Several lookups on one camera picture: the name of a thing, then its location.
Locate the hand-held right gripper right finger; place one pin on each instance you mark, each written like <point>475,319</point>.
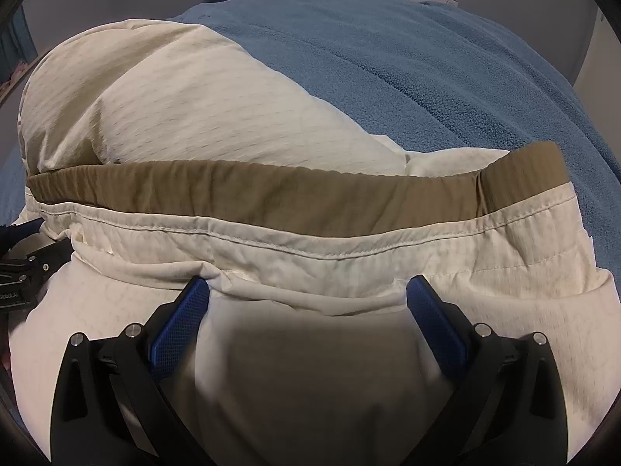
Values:
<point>436,325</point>

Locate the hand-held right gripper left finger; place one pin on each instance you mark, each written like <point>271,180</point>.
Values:
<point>179,325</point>

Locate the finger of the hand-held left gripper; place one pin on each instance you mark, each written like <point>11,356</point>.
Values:
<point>19,234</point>

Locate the cream hooded jacket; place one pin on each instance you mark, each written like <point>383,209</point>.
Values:
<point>242,131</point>

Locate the blue curtain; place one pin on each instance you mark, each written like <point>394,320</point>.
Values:
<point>19,34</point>

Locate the blue fleece blanket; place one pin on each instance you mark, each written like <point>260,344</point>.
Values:
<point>388,58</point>

